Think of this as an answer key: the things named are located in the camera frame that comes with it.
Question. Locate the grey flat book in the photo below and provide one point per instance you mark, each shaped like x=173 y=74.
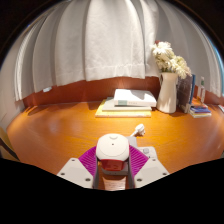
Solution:
x=108 y=106

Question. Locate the white flower bouquet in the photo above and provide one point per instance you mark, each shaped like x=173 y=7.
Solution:
x=170 y=60

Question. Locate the blue upright book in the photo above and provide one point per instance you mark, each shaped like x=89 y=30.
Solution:
x=193 y=88

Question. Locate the white curtain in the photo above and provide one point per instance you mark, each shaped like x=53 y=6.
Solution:
x=106 y=40

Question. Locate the orange flat book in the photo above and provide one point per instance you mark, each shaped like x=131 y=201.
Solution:
x=196 y=102

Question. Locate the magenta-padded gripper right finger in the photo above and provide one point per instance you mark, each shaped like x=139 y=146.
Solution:
x=150 y=171

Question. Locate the white power plug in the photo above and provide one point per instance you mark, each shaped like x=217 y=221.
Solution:
x=139 y=129

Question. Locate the grey upright book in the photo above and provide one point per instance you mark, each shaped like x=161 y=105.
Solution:
x=184 y=93

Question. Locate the clear bottle with green cap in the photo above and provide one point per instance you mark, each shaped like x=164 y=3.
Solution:
x=201 y=91

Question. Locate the white ribbed vase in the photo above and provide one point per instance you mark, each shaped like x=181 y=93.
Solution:
x=167 y=95

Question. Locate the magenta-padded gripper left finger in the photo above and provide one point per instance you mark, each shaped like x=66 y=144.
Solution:
x=75 y=171

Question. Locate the yellow flat book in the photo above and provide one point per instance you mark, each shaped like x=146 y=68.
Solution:
x=120 y=114

